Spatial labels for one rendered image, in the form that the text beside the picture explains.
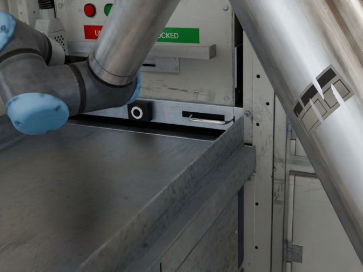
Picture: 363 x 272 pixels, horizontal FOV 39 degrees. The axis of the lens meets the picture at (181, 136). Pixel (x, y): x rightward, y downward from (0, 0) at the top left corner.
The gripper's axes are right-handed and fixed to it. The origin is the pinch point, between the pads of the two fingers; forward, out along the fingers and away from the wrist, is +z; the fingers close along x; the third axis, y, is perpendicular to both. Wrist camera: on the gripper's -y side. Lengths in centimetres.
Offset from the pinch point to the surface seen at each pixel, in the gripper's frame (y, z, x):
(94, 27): -7.5, 5.9, 17.0
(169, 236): 34.9, -21.5, -27.7
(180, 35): 16.3, 6.5, 15.9
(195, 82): 19.7, 12.0, 6.5
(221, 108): 26.9, 13.8, 1.0
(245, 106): 33.6, 10.4, 1.3
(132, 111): 3.9, 12.5, -2.2
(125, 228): 33, -33, -27
